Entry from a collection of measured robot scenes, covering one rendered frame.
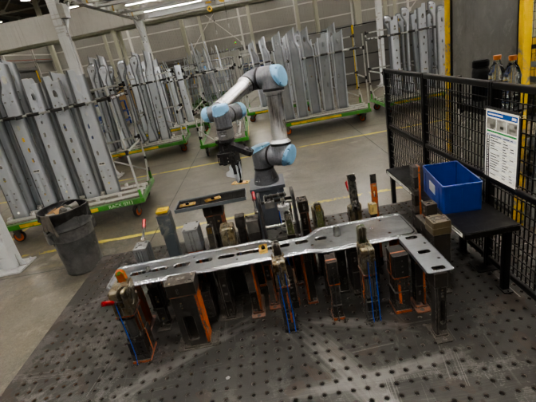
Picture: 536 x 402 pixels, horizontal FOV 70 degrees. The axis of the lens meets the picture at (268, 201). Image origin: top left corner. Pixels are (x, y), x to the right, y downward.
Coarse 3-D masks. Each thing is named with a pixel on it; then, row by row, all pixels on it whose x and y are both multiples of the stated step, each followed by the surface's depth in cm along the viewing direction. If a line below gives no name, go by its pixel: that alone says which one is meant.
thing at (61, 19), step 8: (48, 0) 650; (56, 0) 656; (48, 8) 654; (56, 8) 655; (64, 8) 657; (56, 16) 659; (64, 16) 658; (56, 24) 664; (64, 24) 669; (64, 32) 668; (64, 40) 673; (64, 48) 678; (72, 48) 682; (72, 56) 683; (72, 64) 688; (80, 64) 701; (80, 72) 695; (104, 136) 750; (120, 176) 766
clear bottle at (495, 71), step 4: (496, 56) 159; (500, 56) 159; (496, 60) 160; (500, 60) 159; (492, 64) 162; (496, 64) 160; (500, 64) 159; (492, 68) 161; (496, 68) 160; (500, 68) 159; (492, 72) 161; (496, 72) 160; (500, 72) 159; (488, 76) 163; (492, 76) 161; (496, 76) 160; (500, 76) 160; (488, 80) 164; (492, 80) 162
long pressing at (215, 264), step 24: (384, 216) 182; (264, 240) 182; (288, 240) 177; (312, 240) 174; (336, 240) 170; (384, 240) 163; (144, 264) 182; (168, 264) 178; (192, 264) 174; (216, 264) 170; (240, 264) 167
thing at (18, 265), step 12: (0, 216) 435; (0, 228) 432; (0, 240) 431; (12, 240) 447; (0, 252) 437; (12, 252) 443; (0, 264) 443; (12, 264) 443; (24, 264) 452; (0, 276) 437
